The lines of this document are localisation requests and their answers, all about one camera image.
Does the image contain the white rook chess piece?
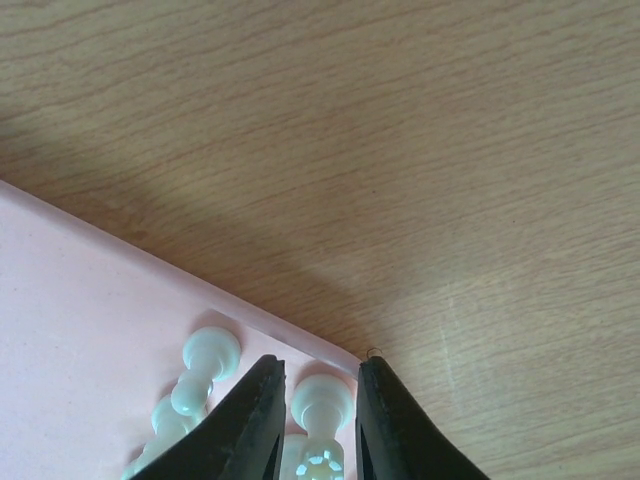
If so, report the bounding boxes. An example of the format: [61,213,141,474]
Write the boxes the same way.
[291,374,354,479]

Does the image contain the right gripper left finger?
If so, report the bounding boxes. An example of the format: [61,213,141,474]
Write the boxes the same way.
[134,354,286,480]

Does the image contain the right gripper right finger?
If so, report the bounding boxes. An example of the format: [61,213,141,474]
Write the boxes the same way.
[355,357,487,480]

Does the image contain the white knight chess piece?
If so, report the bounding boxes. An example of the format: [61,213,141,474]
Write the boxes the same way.
[151,327,242,439]

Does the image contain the pink plastic tray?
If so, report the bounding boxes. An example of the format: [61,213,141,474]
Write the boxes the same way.
[1,184,359,479]

